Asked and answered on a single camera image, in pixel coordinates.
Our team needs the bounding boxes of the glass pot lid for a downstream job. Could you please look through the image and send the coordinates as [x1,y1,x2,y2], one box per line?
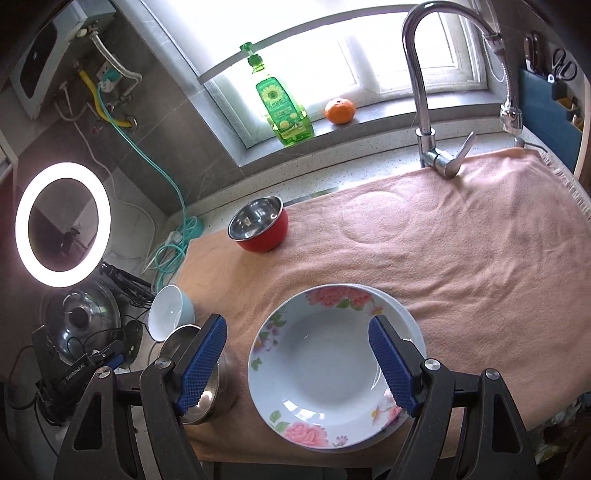
[41,280,121,365]

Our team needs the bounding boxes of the blue knife holder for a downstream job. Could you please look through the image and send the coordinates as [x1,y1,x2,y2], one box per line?
[519,69,582,172]

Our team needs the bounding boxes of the pink orange towel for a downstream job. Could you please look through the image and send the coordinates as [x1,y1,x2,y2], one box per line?
[174,147,591,469]

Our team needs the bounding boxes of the teal hose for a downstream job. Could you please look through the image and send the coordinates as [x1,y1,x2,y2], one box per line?
[94,85,205,294]

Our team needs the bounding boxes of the black tripod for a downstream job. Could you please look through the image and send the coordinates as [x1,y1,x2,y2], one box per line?
[99,261,155,308]

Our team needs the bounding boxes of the black scissors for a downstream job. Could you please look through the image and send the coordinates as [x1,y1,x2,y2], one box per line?
[551,48,578,82]

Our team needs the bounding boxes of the green dish soap bottle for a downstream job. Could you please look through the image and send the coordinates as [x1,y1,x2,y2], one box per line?
[239,42,315,147]

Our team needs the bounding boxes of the white plate pink flowers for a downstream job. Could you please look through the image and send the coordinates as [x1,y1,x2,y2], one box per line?
[359,283,429,439]

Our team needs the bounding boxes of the white ring light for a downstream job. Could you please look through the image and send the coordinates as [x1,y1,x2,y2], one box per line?
[14,162,111,288]

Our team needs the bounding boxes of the red steel bowl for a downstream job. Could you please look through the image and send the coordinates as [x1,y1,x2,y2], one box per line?
[226,195,288,253]

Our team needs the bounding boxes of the light blue ceramic bowl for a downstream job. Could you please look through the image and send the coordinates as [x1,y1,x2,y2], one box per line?
[147,285,195,342]

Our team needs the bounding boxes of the large stainless steel bowl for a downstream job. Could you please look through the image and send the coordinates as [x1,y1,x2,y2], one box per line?
[158,323,240,426]

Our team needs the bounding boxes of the orange tangerine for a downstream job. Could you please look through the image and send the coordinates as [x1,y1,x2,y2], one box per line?
[324,97,356,126]

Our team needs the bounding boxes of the deep plate pink roses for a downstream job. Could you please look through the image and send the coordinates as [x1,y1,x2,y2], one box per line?
[247,284,385,453]

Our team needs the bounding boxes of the chrome kitchen faucet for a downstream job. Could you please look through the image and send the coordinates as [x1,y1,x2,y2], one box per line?
[400,0,525,181]

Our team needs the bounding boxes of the white water heater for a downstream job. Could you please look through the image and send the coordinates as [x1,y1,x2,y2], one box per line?
[10,1,115,120]

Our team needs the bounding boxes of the white power strip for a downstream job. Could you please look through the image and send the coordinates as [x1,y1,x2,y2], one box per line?
[166,216,204,247]

